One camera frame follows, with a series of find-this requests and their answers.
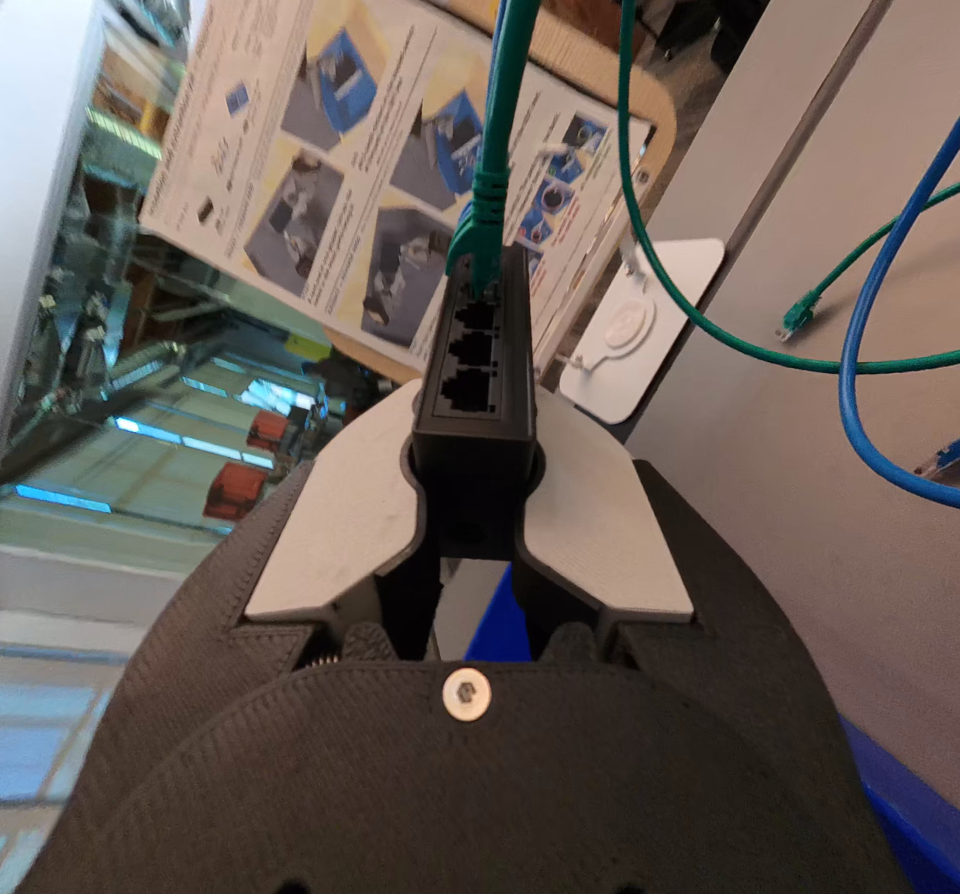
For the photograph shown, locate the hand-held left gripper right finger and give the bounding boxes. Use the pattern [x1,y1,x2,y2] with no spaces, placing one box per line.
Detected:
[512,390,697,653]

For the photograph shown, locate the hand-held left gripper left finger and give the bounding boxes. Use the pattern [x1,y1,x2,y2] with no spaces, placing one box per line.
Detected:
[244,378,442,649]

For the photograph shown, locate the black ethernet switch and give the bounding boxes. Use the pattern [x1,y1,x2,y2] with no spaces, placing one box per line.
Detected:
[411,245,541,559]

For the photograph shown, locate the blue ethernet cable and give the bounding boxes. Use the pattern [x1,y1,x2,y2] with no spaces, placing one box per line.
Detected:
[486,0,960,511]

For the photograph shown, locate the blue plastic bin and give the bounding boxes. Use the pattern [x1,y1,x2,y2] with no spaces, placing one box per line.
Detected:
[461,563,960,894]

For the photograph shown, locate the green ethernet cable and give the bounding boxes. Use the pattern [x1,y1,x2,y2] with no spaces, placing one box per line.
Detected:
[446,0,960,375]

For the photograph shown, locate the red crate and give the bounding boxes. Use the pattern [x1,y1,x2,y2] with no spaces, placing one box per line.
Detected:
[246,409,292,454]
[204,461,269,522]

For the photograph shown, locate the white poster stand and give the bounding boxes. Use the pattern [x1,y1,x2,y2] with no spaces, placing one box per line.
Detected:
[558,236,726,426]

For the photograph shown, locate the printed instruction sheet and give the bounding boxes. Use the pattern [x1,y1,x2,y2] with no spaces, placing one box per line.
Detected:
[138,0,661,378]

